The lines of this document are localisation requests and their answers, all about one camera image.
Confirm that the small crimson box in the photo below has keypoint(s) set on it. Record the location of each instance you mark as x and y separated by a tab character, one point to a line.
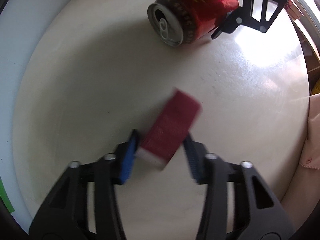
169	130

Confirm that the red soda can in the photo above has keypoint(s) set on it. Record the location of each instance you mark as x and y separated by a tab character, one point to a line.
185	21

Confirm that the wooden bookshelf with books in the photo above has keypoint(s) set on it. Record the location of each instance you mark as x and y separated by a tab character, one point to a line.
304	15

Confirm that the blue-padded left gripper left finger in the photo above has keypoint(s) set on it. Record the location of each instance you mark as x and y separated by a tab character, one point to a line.
82	204

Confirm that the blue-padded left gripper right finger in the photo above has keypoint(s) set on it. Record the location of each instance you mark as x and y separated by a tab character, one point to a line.
238	204

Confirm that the green striped wall poster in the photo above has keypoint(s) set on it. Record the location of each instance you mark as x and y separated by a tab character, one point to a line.
5	198

